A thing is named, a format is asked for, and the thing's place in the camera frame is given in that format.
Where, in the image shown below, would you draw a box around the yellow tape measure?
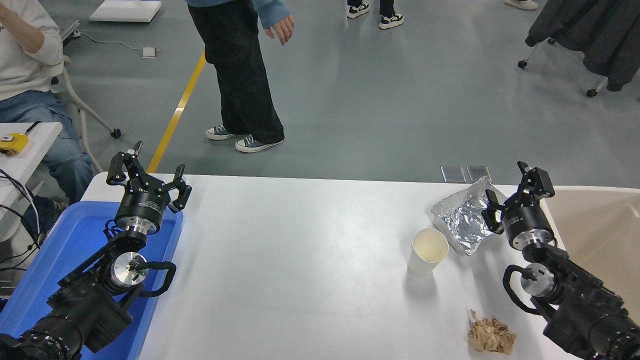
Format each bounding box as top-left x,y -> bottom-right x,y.
0,121 -> 43,156

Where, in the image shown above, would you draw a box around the white wheeled chair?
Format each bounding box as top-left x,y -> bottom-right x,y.
47,54 -> 122,173

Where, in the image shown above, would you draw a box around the dark coat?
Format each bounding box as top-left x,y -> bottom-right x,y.
525,0 -> 640,92

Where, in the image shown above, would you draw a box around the crumpled foil tray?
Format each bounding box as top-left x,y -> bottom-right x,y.
431,176 -> 511,256

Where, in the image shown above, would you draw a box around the metal floor plate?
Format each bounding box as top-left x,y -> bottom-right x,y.
440,166 -> 467,184
466,165 -> 493,183

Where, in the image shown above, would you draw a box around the large pale bin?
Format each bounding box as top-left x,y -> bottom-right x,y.
541,186 -> 640,326

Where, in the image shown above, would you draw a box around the crumpled tan paper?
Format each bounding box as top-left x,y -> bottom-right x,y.
468,309 -> 517,355

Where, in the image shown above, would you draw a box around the grey flat board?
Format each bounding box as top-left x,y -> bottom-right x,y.
59,20 -> 81,42

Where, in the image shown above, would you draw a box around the wheeled chair frame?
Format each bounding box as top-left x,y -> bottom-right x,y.
517,37 -> 611,98

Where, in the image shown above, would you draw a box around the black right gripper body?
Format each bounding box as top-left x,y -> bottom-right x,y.
501,202 -> 555,243

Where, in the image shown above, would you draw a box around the white side table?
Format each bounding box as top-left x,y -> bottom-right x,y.
0,122 -> 64,241

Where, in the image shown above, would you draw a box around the white floor cable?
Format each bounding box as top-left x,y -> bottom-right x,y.
72,31 -> 144,52

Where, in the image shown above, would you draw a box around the white paper cup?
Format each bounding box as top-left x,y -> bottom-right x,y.
407,227 -> 450,278

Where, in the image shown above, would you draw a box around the blue plastic tray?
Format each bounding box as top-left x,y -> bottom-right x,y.
0,201 -> 184,360

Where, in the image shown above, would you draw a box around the black cable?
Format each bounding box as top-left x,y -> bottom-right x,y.
0,169 -> 41,251
0,250 -> 30,274

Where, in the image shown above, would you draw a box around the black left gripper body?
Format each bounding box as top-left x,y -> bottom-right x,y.
114,179 -> 171,228

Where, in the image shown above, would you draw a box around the person's hand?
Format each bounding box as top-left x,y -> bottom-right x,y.
264,14 -> 295,46

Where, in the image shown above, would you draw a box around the white flat board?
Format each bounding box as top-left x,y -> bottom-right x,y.
89,0 -> 163,23

